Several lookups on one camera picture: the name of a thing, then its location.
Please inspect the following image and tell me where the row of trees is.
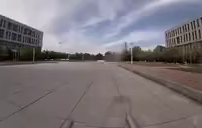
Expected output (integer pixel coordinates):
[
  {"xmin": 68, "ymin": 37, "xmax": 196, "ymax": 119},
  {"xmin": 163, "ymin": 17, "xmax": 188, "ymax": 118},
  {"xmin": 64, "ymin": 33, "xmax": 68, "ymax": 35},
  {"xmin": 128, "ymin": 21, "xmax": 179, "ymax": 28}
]
[{"xmin": 0, "ymin": 43, "xmax": 202, "ymax": 65}]

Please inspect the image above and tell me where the grey concrete kerb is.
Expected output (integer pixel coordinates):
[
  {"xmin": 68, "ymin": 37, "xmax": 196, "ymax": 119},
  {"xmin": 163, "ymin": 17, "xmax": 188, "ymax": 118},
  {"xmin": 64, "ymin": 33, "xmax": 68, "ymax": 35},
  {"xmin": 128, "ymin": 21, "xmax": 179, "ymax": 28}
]
[{"xmin": 118, "ymin": 63, "xmax": 202, "ymax": 109}]

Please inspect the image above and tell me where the robot's own part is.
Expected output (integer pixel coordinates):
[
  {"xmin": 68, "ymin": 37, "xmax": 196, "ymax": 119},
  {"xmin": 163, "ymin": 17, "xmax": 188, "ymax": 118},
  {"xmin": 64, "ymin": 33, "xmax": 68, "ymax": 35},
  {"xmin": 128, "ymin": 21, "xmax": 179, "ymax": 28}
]
[
  {"xmin": 125, "ymin": 113, "xmax": 138, "ymax": 128},
  {"xmin": 60, "ymin": 119, "xmax": 75, "ymax": 128}
]

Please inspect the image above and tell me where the pale pole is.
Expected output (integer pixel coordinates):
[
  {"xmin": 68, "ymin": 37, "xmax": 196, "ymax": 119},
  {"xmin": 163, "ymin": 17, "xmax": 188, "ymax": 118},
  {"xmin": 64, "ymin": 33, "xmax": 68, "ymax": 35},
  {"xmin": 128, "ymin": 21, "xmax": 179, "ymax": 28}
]
[
  {"xmin": 129, "ymin": 43, "xmax": 134, "ymax": 65},
  {"xmin": 31, "ymin": 47, "xmax": 36, "ymax": 64}
]

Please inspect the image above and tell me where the grey multi-storey building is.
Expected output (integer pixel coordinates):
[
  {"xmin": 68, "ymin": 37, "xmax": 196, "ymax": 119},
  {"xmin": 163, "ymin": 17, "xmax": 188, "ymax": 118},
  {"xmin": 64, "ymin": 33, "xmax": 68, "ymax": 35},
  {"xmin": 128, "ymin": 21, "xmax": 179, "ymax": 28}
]
[{"xmin": 0, "ymin": 9, "xmax": 44, "ymax": 52}]

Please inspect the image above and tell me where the grey concrete plaza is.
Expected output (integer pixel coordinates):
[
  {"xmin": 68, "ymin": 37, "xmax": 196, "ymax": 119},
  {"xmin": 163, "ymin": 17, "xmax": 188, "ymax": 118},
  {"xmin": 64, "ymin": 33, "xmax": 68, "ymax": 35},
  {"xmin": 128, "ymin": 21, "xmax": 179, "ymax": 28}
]
[{"xmin": 0, "ymin": 61, "xmax": 202, "ymax": 128}]

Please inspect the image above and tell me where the beige multi-storey building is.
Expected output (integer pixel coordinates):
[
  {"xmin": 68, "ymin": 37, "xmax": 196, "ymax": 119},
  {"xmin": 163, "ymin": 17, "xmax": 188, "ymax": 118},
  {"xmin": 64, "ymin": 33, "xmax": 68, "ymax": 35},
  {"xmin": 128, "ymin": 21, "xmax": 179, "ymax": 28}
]
[{"xmin": 164, "ymin": 11, "xmax": 202, "ymax": 51}]

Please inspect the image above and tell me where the red brick strip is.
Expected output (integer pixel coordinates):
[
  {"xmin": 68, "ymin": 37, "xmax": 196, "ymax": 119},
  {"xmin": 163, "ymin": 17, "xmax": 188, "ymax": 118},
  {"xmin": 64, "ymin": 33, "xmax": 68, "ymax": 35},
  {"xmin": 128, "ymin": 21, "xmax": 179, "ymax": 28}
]
[{"xmin": 122, "ymin": 63, "xmax": 202, "ymax": 96}]

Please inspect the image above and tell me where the grass patch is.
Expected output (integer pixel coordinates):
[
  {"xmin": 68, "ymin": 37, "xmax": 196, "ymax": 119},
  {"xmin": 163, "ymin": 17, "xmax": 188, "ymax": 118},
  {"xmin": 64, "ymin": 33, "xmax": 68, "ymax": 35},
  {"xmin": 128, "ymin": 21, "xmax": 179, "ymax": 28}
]
[{"xmin": 165, "ymin": 65, "xmax": 202, "ymax": 76}]

